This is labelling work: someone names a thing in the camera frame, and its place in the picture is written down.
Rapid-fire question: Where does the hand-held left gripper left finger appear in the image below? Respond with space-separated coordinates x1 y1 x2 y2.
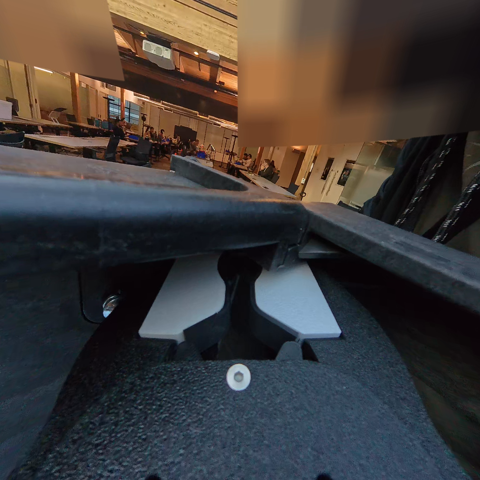
139 255 241 353

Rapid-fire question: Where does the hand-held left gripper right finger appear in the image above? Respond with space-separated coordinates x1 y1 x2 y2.
242 260 343 349

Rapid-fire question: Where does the grey desk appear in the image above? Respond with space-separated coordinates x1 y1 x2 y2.
240 170 298 199

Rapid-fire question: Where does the long white desk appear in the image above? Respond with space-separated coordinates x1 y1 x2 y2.
23 134 138 149

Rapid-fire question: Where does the wooden desk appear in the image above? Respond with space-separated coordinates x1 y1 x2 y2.
0 117 73 131

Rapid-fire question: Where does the black equipment case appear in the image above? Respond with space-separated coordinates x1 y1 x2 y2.
0 144 480 477

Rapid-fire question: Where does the pale double door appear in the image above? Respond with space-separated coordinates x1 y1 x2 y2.
314 150 344 204

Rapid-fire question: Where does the black office chair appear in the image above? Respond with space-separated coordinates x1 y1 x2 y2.
121 137 153 166

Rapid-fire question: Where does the black floor stand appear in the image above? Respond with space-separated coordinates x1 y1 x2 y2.
223 134 239 170

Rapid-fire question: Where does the white ceiling projector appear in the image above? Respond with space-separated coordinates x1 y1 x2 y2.
142 39 177 71

